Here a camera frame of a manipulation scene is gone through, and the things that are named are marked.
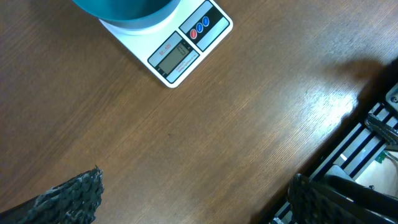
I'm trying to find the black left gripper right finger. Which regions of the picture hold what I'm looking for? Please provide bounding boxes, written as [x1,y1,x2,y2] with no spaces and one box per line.
[288,174,392,224]

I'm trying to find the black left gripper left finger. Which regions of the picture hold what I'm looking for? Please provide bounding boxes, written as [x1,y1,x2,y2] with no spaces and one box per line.
[1,167,104,224]

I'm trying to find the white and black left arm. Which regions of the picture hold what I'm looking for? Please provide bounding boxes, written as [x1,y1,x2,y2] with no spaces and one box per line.
[1,167,397,223]

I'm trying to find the blue-grey plastic bowl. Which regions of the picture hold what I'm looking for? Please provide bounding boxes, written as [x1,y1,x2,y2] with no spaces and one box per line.
[73,0,180,29]

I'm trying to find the white digital kitchen scale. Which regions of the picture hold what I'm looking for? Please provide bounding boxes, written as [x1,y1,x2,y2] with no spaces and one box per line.
[101,0,233,88]

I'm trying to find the aluminium frame rail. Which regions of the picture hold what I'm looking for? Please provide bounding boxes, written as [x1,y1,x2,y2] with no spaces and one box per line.
[271,84,397,223]

